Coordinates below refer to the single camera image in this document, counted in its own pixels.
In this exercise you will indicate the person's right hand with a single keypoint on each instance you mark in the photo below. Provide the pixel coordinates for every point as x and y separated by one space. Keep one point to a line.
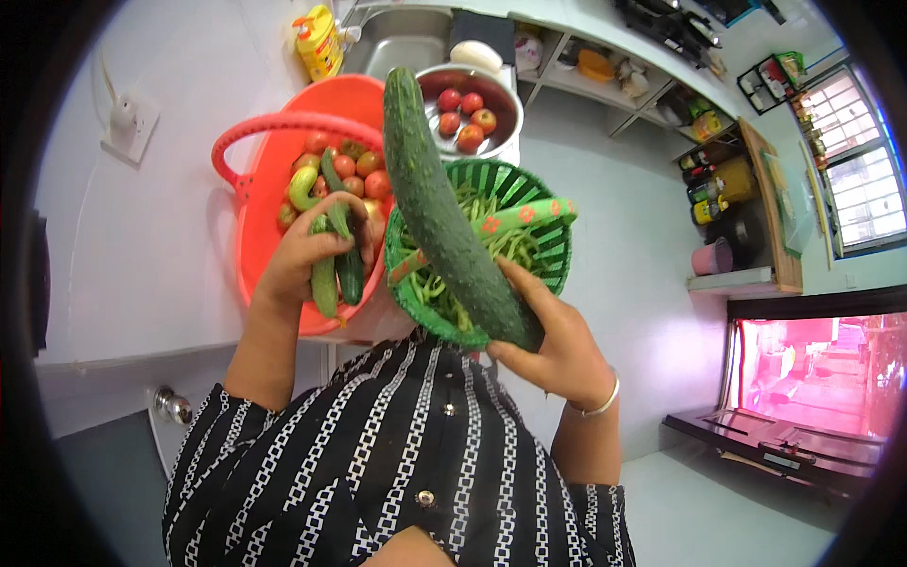
567 354

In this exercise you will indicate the white oval lid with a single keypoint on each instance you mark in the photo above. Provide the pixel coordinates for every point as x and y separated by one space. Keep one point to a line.
476 55

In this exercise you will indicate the steel bowl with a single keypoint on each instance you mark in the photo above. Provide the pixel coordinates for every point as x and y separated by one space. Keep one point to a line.
507 99

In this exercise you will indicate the wooden rack with bottles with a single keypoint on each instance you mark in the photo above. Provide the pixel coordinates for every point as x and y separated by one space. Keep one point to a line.
737 191

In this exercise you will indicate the small light green cucumber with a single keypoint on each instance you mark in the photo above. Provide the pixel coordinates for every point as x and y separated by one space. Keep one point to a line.
324 287

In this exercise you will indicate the counter shelf with kitchenware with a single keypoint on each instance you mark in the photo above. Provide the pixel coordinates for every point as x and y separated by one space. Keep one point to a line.
602 71

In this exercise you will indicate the orange plastic basket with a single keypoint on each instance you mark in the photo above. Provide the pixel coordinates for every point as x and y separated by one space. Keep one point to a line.
262 191

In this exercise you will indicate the red tomato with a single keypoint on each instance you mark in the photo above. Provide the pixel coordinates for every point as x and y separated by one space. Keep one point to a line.
470 138
472 103
449 123
485 120
448 99

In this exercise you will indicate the slim dark green cucumber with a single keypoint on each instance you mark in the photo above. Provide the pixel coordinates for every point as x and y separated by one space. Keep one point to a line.
351 280

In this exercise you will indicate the silver door knob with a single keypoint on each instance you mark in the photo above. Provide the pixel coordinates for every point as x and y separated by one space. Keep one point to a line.
172 406

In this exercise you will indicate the black wall rack with jars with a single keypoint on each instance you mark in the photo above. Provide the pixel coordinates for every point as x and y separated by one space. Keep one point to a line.
772 78

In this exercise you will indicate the large dark green cucumber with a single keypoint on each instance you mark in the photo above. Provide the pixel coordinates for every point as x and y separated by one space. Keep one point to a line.
439 212

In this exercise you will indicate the barred window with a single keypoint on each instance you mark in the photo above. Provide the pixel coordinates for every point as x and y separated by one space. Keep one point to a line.
857 163

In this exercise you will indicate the curved pale green cucumber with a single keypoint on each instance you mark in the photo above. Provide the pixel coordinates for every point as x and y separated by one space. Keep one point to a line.
301 188

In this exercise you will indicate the heap of green beans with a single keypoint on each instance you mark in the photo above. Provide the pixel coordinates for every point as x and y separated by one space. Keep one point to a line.
510 244

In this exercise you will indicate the grey door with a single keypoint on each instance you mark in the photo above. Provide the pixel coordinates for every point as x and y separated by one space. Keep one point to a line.
113 496

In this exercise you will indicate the green woven basket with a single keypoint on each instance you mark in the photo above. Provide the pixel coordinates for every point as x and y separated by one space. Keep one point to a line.
545 248

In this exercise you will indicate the steel sink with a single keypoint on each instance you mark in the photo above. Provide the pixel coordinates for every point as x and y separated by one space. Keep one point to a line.
400 42

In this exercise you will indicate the heap of tomatoes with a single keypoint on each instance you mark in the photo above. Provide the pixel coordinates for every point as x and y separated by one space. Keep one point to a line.
365 174

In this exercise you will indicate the white wall socket with plug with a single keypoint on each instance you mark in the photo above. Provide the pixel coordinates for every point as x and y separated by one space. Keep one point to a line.
130 127

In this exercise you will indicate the yellow dish soap bottle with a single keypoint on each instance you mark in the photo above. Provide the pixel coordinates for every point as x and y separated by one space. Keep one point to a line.
319 42

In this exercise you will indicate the person's left hand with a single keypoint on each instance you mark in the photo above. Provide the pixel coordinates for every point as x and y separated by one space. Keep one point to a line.
290 255

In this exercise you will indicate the black gas stove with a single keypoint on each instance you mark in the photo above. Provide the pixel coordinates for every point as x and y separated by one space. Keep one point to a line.
666 25

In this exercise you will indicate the person's body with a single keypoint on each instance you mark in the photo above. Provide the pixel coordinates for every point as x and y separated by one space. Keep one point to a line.
397 453

